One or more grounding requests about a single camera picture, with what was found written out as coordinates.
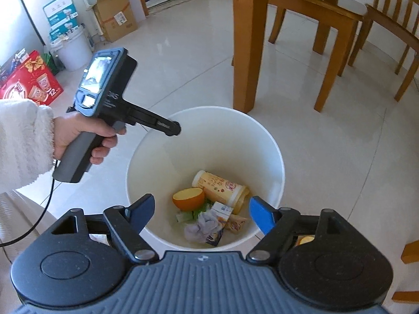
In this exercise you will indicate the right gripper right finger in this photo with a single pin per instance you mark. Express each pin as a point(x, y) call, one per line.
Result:
point(278, 228)

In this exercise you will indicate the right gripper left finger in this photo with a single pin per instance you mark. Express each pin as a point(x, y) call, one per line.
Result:
point(125, 225)

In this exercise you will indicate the white plastic waste bin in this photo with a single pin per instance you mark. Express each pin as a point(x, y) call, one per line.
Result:
point(219, 140)

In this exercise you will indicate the white fuzzy sleeve forearm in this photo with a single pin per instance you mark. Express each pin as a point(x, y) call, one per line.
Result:
point(26, 142)

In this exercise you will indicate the person's left hand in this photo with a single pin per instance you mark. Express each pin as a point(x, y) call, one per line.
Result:
point(68, 127)

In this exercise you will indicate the small milk carton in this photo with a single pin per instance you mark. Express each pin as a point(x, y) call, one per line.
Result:
point(219, 215)

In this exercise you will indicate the green paper wrapper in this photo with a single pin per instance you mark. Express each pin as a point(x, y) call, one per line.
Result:
point(186, 216)

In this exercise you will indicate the orange peel half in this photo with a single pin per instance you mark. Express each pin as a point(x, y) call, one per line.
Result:
point(189, 199)

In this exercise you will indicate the crumpled grey tissue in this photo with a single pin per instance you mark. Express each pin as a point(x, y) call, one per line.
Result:
point(198, 231)

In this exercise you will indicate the red gift box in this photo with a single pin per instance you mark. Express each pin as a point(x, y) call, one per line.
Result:
point(32, 80)

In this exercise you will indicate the cardboard box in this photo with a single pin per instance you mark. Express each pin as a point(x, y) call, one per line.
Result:
point(116, 18)

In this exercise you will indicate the blue white carton box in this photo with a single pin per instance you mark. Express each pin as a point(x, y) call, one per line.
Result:
point(62, 18)

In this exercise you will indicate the wooden dining table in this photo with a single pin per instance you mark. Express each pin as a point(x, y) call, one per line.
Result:
point(249, 32)

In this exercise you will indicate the wooden chair near table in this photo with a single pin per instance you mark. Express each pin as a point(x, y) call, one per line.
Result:
point(329, 15)

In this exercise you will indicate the wooden chair far right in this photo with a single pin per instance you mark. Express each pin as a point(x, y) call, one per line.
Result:
point(394, 16)

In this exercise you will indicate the white bucket by wall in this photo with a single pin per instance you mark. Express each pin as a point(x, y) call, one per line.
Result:
point(73, 49)

